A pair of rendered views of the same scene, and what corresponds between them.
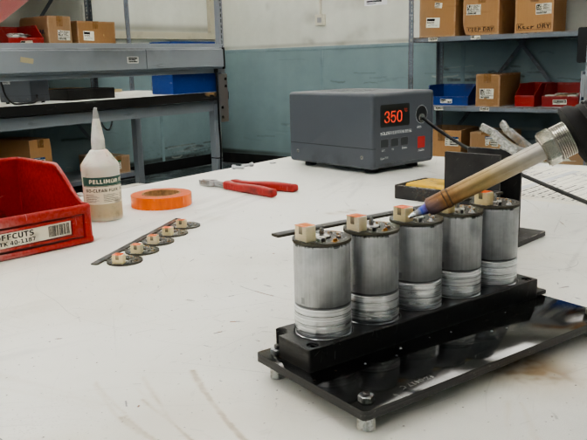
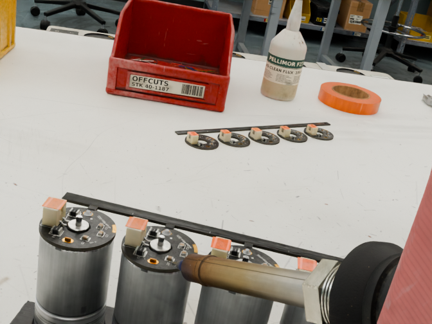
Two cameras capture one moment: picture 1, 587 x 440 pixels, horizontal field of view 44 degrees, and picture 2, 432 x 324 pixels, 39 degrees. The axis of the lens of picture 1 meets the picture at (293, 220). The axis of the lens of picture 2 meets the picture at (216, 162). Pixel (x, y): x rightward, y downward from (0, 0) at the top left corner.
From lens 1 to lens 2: 0.25 m
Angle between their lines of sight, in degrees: 40
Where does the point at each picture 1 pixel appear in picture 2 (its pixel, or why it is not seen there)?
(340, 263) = (62, 269)
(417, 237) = (210, 293)
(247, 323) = not seen: hidden behind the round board
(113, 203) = (283, 85)
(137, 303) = (122, 186)
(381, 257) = (133, 290)
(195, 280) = (204, 191)
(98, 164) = (281, 44)
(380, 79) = not seen: outside the picture
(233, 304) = not seen: hidden behind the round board
